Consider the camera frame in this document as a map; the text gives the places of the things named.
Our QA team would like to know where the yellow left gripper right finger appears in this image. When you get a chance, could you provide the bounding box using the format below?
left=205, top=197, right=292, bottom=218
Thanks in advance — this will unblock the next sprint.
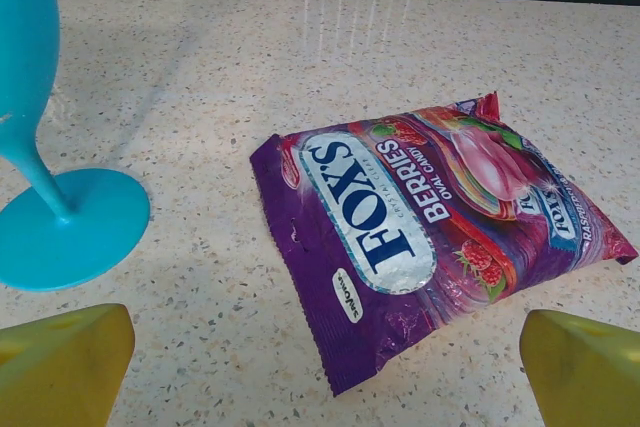
left=519, top=309, right=640, bottom=427

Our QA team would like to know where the blue plastic goblet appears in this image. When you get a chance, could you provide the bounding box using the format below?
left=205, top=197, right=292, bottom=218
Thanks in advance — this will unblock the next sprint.
left=0, top=0, right=152, bottom=292

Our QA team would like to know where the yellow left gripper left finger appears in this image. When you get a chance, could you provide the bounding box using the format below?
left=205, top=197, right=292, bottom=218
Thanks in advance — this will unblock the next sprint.
left=0, top=302, right=136, bottom=427

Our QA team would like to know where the purple Fox's candy bag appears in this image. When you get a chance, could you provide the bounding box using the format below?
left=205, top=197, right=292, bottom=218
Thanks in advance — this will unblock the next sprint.
left=248, top=90, right=637, bottom=397

